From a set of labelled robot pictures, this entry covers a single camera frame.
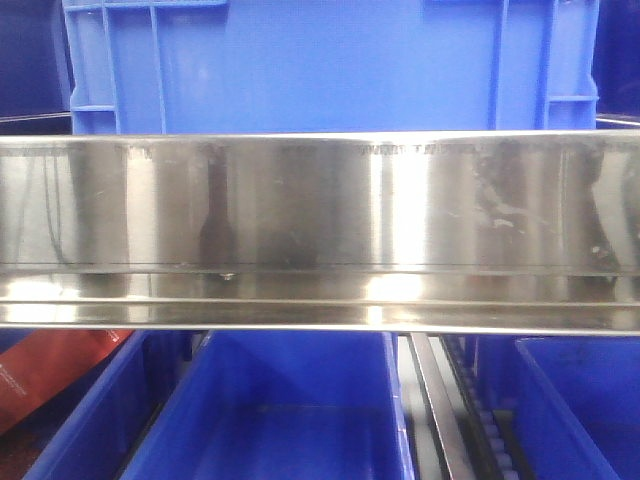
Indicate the lower middle blue bin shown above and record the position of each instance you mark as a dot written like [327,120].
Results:
[282,405]

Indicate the metal shelf divider bar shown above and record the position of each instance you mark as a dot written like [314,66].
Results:
[455,457]

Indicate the red package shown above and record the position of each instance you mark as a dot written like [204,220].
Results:
[45,362]

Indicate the black roller track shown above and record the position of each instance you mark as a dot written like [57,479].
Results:
[488,435]

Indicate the lower left blue bin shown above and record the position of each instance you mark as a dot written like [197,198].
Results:
[89,429]

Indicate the lower right blue bin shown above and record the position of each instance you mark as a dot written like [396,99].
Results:
[574,400]

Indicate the upper blue crate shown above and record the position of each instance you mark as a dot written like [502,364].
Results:
[330,66]

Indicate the blue bin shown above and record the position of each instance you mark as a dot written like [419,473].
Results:
[282,405]
[574,400]
[89,429]

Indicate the stainless steel shelf rail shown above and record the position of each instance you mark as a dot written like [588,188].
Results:
[532,232]

